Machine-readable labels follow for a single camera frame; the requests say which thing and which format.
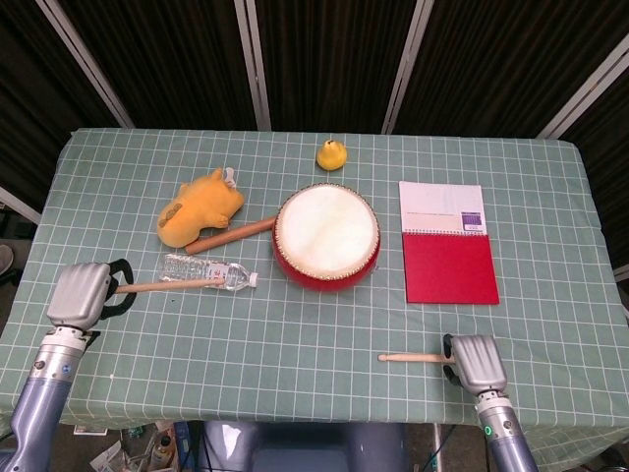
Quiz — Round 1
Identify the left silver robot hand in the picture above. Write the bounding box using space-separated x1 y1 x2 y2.
46 259 135 331

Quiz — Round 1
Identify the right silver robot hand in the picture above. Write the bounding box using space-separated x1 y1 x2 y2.
441 333 509 393

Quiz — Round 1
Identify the light wooden drumstick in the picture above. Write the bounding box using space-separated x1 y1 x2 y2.
377 352 456 366
113 277 226 295

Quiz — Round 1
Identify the green gridded cutting mat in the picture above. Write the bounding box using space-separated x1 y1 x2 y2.
0 128 629 461

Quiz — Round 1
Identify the red drum white skin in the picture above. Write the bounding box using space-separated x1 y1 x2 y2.
271 182 382 295

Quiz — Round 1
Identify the spiral notebook red cover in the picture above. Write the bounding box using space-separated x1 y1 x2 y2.
398 180 501 306

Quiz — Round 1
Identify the clear plastic water bottle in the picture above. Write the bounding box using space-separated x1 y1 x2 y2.
157 253 260 292

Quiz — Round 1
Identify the yellow plush animal toy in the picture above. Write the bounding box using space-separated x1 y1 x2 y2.
156 167 246 249

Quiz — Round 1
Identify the thick brown wooden rod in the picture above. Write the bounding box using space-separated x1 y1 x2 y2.
185 216 277 256

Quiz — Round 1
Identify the blue-grey robot torso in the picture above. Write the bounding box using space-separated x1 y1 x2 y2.
202 421 410 472

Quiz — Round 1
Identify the small yellow duck toy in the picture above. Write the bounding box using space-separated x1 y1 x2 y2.
315 139 349 171

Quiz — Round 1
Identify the white partition frame post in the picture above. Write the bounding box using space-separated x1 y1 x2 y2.
0 185 43 225
34 0 136 130
380 0 436 136
234 0 273 132
535 34 629 141

